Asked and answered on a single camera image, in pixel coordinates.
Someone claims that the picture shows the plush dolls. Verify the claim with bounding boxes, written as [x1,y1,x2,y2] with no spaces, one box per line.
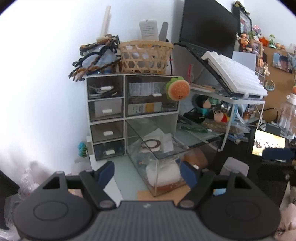
[195,95,232,122]

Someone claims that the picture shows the group of small figurines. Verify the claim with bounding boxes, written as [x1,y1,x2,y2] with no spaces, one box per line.
[236,25,286,54]

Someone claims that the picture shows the black laptop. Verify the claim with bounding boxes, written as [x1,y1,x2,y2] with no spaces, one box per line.
[173,0,241,96]

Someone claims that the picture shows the white keyboard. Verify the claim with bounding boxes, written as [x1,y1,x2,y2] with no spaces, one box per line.
[201,51,268,95]

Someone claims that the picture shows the white box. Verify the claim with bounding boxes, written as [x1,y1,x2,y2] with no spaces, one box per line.
[218,157,250,179]

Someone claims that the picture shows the portrait photo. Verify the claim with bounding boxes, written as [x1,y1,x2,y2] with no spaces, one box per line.
[272,52,296,74]

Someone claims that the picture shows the cardboard piece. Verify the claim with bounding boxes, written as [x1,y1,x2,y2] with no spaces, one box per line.
[138,183,193,201]

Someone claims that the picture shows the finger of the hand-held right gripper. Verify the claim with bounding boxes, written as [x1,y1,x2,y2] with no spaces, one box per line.
[262,148,296,162]

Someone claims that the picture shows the white desk shelf stand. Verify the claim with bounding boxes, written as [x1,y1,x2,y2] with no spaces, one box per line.
[173,43,266,151]

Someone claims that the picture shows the clear plastic bag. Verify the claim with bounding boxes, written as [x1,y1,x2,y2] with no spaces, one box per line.
[4,167,40,240]

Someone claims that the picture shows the white stick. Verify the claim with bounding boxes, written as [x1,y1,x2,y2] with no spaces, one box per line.
[97,6,112,42]

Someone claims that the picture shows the white drawer cabinet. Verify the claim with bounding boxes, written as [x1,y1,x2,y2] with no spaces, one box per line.
[86,74,180,170]

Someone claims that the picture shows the small smoky drawer with white box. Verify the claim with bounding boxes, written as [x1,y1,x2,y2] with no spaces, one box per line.
[88,97,124,122]

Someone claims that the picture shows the black object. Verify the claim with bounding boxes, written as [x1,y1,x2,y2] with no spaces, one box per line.
[0,170,20,230]

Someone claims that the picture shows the brown round object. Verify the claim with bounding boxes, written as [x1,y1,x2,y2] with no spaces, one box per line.
[181,149,208,170]

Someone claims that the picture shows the large smoky drawer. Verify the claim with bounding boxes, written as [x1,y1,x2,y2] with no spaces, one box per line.
[125,75,179,117]

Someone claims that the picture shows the pink cloth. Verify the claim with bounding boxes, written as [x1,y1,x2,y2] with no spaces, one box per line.
[275,183,296,241]

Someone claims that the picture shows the small smoky drawer with cable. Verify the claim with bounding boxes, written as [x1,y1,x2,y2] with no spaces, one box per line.
[87,75,124,100]

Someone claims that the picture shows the grey flat file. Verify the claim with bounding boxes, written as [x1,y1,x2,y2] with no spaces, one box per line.
[159,22,169,42]

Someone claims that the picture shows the white plastic device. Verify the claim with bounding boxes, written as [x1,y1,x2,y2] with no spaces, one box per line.
[139,19,160,42]

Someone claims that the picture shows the pile of hair clips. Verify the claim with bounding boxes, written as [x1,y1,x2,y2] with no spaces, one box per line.
[68,34,122,82]

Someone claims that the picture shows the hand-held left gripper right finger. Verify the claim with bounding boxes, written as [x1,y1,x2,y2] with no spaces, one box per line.
[177,160,255,210]

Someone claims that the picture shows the teal hair clip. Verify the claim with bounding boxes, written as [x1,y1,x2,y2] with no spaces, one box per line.
[77,141,88,158]

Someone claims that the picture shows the clear acrylic drawer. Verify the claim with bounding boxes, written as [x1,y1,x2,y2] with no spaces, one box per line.
[125,126,222,197]

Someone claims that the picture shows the white paper card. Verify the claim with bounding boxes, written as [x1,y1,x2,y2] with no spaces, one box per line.
[138,130,174,154]

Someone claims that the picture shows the black pouch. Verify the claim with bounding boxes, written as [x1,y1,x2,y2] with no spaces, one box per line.
[183,108,207,124]

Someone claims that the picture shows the phone with lit screen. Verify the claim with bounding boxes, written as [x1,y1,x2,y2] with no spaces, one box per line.
[251,129,290,158]

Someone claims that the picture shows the black picture frame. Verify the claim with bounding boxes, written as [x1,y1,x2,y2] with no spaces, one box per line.
[232,1,253,36]

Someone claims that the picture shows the small smoky drawer with blue items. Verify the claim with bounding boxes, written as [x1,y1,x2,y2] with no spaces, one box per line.
[93,139,125,161]

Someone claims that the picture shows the woven bamboo basket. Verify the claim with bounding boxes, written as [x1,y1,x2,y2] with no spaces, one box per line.
[118,40,174,75]

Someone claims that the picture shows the brown bead bracelet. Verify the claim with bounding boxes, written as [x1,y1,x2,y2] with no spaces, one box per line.
[141,138,162,150]

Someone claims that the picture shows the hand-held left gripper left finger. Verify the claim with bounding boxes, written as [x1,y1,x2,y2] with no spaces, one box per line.
[41,161,116,211]

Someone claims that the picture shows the clear water bottle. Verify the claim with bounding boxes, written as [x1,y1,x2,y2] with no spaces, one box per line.
[278,94,296,140]

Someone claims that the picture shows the small empty smoky drawer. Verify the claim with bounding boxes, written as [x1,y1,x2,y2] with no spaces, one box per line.
[90,120,124,143]

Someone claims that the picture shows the cork board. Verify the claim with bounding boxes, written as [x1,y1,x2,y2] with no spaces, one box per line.
[261,46,296,117]

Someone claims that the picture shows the burger plush toy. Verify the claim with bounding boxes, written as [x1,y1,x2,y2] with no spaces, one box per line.
[165,77,191,101]

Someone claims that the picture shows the white round pouch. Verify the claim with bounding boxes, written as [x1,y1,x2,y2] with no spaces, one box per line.
[146,162,183,186]

